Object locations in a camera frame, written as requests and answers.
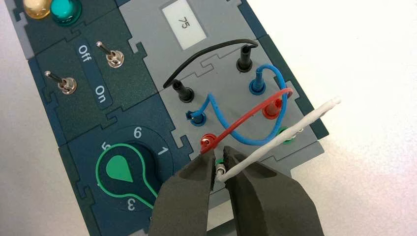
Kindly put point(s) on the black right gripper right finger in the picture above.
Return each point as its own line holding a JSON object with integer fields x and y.
{"x": 273, "y": 208}

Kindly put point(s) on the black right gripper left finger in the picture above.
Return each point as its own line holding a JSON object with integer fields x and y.
{"x": 182, "y": 205}

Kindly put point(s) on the green banana socket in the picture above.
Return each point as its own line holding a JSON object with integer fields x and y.
{"x": 220, "y": 160}
{"x": 286, "y": 140}

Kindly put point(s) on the green rotary knob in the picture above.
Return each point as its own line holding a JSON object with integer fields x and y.
{"x": 120, "y": 169}

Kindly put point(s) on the grey and teal task box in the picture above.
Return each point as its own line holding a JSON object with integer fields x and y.
{"x": 224, "y": 81}

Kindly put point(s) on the white display screen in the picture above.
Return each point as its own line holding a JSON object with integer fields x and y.
{"x": 184, "y": 24}

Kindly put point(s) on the green push button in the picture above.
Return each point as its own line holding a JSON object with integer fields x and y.
{"x": 65, "y": 11}

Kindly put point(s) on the yellow push button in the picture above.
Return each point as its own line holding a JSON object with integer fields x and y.
{"x": 37, "y": 8}

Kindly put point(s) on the silver toggle switch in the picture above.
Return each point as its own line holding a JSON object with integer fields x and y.
{"x": 67, "y": 85}
{"x": 114, "y": 58}

